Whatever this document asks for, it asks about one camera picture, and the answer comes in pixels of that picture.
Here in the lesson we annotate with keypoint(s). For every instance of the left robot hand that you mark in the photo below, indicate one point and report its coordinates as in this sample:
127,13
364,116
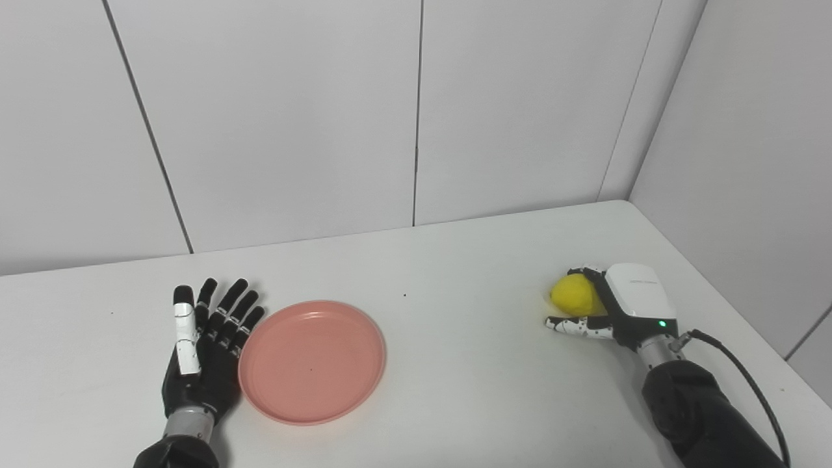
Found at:
205,364

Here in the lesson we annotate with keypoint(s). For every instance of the pink plate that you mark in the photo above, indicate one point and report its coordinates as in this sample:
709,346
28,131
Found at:
312,361

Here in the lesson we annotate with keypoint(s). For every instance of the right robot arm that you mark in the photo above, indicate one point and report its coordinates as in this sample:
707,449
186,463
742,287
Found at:
695,403

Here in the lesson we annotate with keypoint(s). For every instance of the yellow lemon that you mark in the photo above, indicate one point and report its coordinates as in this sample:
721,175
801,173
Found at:
575,294

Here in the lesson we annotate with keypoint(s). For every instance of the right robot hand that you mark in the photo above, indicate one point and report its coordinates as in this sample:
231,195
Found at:
634,299

